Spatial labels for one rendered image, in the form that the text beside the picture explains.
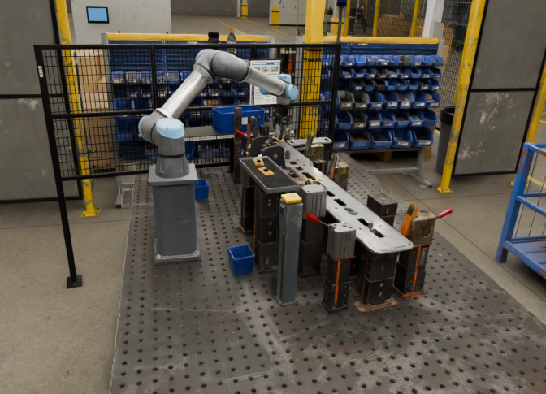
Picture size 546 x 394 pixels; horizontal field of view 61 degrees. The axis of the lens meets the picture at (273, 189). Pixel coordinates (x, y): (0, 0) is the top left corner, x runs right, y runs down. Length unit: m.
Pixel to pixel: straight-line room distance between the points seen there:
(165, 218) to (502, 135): 4.02
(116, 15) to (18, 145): 4.89
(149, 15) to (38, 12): 4.87
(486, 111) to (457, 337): 3.52
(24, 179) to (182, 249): 2.45
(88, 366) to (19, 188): 2.09
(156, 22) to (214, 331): 7.42
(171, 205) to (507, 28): 3.82
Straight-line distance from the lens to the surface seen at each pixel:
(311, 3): 3.30
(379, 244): 1.79
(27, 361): 2.95
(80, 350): 2.92
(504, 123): 5.36
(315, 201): 1.92
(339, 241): 1.74
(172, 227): 2.13
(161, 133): 2.02
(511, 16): 5.07
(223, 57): 2.18
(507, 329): 2.06
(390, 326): 1.89
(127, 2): 8.78
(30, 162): 4.34
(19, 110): 4.21
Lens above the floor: 1.85
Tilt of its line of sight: 23 degrees down
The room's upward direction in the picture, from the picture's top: 2 degrees clockwise
